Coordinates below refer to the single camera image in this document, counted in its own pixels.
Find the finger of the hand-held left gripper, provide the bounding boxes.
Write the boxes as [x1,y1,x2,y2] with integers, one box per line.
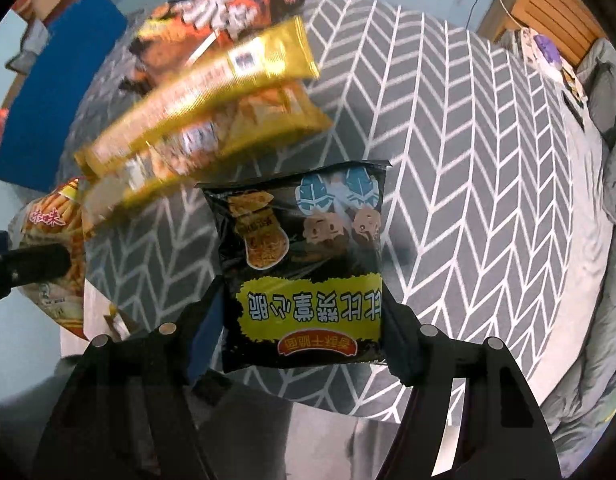
[0,244,72,307]

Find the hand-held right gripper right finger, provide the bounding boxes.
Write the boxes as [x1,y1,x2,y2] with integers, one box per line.
[378,296,564,480]

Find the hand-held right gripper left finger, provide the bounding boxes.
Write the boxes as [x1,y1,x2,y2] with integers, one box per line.
[32,272,229,480]

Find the red yellow fries snack packet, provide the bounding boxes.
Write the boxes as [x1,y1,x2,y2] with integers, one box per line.
[8,177,138,343]

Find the black snack packet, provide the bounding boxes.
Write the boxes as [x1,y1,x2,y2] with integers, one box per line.
[195,159,393,375]

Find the blue rimmed cardboard box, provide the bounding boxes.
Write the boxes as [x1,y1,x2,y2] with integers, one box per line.
[0,0,128,192]

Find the person's grey trousers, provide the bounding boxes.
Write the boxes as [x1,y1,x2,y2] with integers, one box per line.
[0,350,413,480]

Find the grey chevron tablecloth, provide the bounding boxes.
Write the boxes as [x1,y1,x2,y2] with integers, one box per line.
[58,0,616,418]

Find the gold snack packet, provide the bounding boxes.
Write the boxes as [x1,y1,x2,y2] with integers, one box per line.
[75,16,321,181]
[82,82,335,211]

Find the grey bed sheet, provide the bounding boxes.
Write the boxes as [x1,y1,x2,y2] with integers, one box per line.
[498,30,615,402]

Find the grey duvet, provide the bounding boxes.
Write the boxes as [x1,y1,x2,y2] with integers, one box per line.
[540,37,616,467]

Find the large orange snack packet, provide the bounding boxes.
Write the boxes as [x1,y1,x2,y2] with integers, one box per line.
[120,0,309,97]

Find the purple soft item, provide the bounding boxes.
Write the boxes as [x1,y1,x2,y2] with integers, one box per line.
[533,34,565,74]

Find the wooden headboard shelf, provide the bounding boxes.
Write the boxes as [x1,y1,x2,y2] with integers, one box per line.
[475,0,606,68]

